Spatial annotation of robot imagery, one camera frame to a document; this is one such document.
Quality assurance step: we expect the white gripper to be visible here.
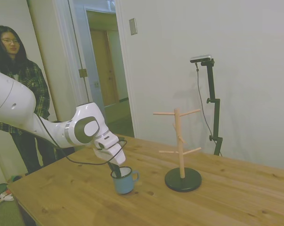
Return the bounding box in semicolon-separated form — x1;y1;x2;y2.
93;142;126;178

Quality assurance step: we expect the blue enamel mug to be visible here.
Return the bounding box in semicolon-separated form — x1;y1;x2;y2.
110;166;141;195

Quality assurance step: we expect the wooden mug tree black base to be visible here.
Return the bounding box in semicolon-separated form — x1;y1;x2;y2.
153;107;203;193

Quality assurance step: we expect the brown wooden door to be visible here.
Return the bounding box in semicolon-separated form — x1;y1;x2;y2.
89;29;118;107

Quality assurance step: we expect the white slipper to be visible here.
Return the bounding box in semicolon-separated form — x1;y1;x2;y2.
0;192;15;202

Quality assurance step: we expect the person in plaid shirt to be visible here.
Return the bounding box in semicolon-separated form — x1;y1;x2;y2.
0;25;58;175

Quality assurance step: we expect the white door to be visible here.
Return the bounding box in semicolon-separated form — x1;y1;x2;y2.
26;0;105;124

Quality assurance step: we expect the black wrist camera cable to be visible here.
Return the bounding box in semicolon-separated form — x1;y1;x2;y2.
37;115;128;166

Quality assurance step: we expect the black exterior camera cable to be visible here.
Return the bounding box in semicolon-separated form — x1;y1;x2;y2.
195;62;215;140

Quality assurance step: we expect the black camera stand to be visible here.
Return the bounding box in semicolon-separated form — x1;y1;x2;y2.
200;58;224;156

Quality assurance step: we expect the grey exterior camera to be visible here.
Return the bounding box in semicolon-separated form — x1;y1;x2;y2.
190;54;213;64

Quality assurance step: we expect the metal wall switch plate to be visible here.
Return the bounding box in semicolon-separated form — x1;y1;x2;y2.
129;18;138;36

